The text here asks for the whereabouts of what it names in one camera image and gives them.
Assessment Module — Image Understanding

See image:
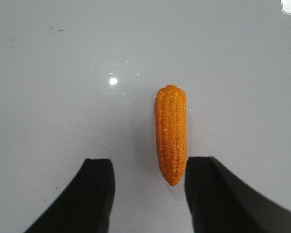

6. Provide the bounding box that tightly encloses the orange corn cob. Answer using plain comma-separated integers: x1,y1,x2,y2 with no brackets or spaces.
154,84,188,186

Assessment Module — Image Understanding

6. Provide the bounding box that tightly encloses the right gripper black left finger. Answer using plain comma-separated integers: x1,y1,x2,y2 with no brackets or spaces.
26,159,115,233

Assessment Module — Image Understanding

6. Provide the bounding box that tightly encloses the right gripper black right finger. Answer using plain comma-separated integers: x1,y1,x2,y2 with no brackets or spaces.
184,157,291,233

